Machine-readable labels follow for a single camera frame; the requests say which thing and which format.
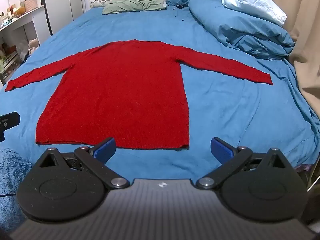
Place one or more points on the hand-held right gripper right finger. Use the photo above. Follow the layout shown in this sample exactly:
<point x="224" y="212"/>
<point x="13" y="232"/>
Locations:
<point x="220" y="150"/>

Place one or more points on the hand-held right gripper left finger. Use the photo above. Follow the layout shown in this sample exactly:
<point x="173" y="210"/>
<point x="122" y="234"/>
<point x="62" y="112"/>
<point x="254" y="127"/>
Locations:
<point x="105" y="148"/>

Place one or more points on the green pillow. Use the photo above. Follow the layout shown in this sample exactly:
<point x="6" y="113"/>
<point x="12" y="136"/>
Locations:
<point x="130" y="5"/>

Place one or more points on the light blue pillow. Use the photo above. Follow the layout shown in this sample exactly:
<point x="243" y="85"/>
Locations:
<point x="250" y="2"/>

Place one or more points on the beige curtain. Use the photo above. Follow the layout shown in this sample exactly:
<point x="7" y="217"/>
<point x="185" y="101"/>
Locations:
<point x="307" y="30"/>

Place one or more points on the grey wardrobe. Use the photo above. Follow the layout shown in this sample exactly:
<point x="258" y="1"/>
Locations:
<point x="62" y="0"/>

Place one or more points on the red knit sweater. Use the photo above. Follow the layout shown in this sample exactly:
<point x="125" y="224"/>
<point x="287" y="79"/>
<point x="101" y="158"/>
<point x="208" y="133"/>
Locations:
<point x="120" y="92"/>

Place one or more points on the blue fuzzy cloth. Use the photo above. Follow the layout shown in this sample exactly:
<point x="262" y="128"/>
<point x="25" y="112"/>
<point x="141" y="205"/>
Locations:
<point x="12" y="175"/>

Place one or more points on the blue duvet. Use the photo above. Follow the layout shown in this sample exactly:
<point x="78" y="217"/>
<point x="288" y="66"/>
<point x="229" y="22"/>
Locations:
<point x="225" y="22"/>

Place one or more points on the woven basket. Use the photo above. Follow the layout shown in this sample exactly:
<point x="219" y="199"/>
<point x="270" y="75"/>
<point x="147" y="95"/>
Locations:
<point x="30" y="4"/>

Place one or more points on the white plastic bag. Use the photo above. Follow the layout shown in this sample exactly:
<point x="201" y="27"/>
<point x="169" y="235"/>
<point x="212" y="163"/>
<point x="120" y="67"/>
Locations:
<point x="33" y="46"/>

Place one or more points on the white desk with shelves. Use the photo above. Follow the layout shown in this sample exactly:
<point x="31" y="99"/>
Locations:
<point x="30" y="22"/>

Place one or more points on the bed with blue sheet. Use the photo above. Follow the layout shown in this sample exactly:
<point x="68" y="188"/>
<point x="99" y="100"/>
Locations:
<point x="225" y="110"/>

